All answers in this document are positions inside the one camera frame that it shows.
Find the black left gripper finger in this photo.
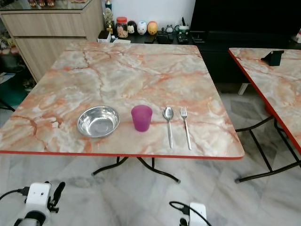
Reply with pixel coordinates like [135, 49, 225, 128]
[49, 182, 65, 208]

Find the stainless steel bowl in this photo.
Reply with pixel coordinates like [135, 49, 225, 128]
[77, 106, 120, 138]

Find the dark green bin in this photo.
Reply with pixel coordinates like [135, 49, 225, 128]
[0, 73, 29, 109]

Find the purple plastic cup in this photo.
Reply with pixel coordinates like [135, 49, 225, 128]
[131, 105, 153, 132]

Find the silver metal spoon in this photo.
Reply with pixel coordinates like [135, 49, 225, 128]
[163, 107, 175, 149]

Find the marble top folding table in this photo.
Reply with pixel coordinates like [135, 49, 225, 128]
[229, 47, 301, 183]
[0, 41, 245, 183]

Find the silver metal fork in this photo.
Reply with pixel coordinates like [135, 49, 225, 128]
[180, 106, 192, 151]

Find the light wooden cabinet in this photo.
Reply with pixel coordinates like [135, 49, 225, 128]
[0, 0, 105, 81]

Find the small white box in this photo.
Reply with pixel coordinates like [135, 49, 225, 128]
[98, 30, 111, 43]

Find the red lidded glass jar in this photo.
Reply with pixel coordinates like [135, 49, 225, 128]
[116, 17, 129, 38]

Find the black egg shaped doll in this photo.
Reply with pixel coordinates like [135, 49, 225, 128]
[127, 21, 137, 35]

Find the gold trophy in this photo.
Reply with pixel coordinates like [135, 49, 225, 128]
[104, 0, 115, 32]

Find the white egg shaped doll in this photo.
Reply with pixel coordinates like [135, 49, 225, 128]
[137, 21, 148, 35]

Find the yellow egg shaped doll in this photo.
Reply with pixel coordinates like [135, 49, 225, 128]
[147, 21, 158, 35]

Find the green white mug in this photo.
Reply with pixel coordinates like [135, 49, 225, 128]
[175, 24, 190, 36]

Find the black phone stand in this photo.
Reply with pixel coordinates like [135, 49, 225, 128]
[261, 50, 285, 66]

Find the black television screen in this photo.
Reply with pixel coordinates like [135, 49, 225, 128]
[190, 0, 301, 33]

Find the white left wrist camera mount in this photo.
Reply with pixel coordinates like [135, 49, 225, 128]
[27, 183, 51, 212]

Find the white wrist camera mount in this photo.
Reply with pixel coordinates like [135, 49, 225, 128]
[27, 183, 51, 212]
[190, 202, 207, 226]

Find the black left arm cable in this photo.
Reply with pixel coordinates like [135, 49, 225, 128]
[0, 187, 31, 201]

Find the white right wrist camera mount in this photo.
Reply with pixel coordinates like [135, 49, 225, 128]
[190, 202, 207, 226]

